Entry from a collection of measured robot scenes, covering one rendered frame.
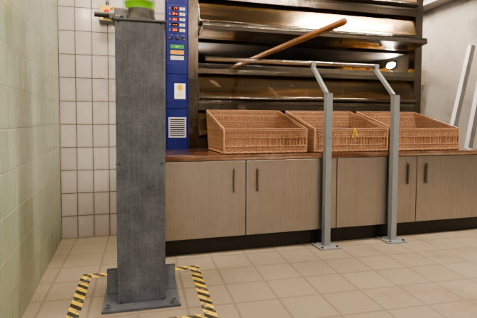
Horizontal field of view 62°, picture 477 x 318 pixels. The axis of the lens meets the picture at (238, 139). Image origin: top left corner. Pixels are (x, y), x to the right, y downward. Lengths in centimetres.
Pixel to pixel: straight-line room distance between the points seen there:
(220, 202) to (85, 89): 116
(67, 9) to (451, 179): 281
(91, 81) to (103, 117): 24
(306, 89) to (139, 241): 183
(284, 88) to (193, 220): 125
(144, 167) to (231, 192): 77
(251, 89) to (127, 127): 141
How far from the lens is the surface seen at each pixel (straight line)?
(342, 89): 325
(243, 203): 240
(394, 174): 278
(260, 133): 243
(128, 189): 175
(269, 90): 298
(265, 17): 305
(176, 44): 282
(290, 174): 247
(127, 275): 184
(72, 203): 286
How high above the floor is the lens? 79
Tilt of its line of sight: 3 degrees down
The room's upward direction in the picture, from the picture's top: straight up
